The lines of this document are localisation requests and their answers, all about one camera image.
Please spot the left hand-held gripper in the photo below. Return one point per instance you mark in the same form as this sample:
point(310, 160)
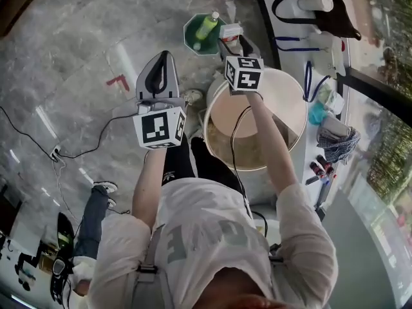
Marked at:
point(157, 127)

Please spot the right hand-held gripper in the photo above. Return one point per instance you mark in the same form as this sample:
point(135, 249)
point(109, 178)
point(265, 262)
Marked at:
point(248, 76)

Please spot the small carton box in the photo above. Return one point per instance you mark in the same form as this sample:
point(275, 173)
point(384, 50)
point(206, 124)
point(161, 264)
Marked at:
point(231, 32)

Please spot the green hexagonal bin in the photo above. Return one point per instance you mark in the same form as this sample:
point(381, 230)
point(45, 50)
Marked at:
point(209, 47)

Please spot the yellow-green bottle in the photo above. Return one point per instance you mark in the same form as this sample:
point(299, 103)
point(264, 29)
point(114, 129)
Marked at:
point(206, 27)

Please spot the clear plastic bottle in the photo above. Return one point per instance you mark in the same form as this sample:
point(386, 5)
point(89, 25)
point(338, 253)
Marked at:
point(197, 46)

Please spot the person's left forearm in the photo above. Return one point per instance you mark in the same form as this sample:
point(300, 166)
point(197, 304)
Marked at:
point(148, 188)

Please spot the person's right forearm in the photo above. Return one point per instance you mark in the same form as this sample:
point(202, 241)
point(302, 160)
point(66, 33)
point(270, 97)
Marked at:
point(273, 146)

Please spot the person's white shoe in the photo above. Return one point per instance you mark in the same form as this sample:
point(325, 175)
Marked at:
point(193, 97)

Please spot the person's black trousers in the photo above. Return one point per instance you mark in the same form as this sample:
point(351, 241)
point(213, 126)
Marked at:
point(206, 163)

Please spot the white roll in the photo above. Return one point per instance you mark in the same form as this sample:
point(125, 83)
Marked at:
point(317, 2)

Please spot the teal crumpled item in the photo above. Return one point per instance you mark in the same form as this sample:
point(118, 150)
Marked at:
point(317, 114)

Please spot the white green plastic bag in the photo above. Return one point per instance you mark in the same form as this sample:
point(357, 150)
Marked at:
point(333, 100)

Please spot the white power strip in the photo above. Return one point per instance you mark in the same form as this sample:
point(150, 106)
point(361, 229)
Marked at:
point(55, 152)

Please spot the plaid cloth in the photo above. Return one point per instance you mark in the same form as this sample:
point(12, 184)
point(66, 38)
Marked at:
point(341, 145)

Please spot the person's pale pink shirt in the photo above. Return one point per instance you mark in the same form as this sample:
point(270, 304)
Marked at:
point(209, 220)

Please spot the black phone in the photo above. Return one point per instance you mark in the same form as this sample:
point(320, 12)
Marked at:
point(311, 180)

